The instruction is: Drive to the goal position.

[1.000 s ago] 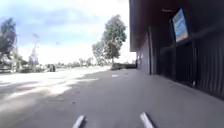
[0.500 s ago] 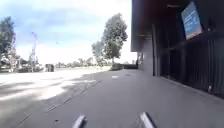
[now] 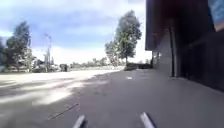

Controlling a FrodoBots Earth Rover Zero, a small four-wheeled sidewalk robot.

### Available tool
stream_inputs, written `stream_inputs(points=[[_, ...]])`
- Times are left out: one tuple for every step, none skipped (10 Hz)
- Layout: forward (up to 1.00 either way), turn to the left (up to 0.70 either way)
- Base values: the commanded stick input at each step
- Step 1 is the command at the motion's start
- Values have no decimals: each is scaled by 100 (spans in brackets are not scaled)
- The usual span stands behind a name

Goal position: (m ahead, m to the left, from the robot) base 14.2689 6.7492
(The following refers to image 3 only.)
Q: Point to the low dark hedge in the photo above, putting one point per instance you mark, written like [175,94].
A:
[136,66]

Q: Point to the robot's own part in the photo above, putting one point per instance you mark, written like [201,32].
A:
[78,122]
[146,120]

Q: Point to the tall tree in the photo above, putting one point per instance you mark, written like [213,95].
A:
[126,35]

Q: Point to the pole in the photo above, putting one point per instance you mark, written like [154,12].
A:
[48,51]

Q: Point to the dark building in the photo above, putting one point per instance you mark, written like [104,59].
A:
[186,36]

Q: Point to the dark tree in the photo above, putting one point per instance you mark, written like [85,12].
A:
[18,45]

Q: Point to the row of distant trees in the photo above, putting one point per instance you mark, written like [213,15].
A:
[90,62]

